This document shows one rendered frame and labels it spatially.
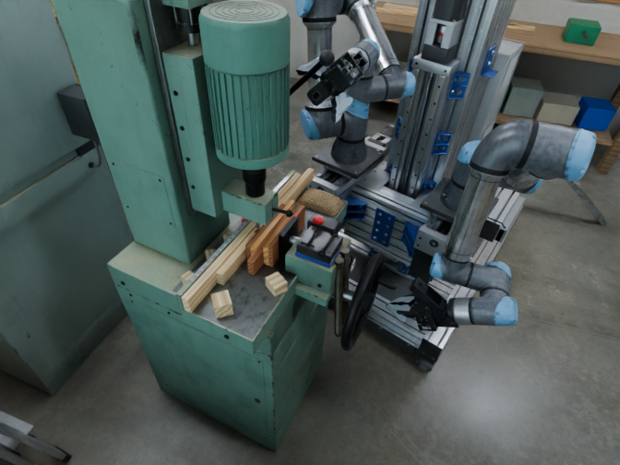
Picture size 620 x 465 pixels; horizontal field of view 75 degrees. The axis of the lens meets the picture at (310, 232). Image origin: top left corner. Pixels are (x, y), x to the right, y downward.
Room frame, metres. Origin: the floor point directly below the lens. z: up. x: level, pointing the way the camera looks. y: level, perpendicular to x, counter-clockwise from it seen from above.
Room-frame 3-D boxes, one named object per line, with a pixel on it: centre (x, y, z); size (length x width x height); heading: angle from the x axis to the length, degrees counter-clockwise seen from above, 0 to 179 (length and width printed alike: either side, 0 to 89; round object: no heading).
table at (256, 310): (0.81, 0.05, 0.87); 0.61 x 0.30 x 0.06; 157
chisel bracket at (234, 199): (0.86, 0.17, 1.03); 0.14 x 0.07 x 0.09; 67
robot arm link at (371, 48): (1.19, -0.12, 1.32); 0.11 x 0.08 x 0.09; 157
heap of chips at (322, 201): (1.04, -0.03, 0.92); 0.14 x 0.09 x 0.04; 67
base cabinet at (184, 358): (0.90, 0.26, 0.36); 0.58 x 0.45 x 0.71; 67
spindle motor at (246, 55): (0.85, 0.15, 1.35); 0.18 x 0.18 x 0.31
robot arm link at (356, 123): (1.48, -0.14, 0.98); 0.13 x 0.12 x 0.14; 112
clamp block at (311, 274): (0.77, -0.03, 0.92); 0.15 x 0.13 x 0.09; 157
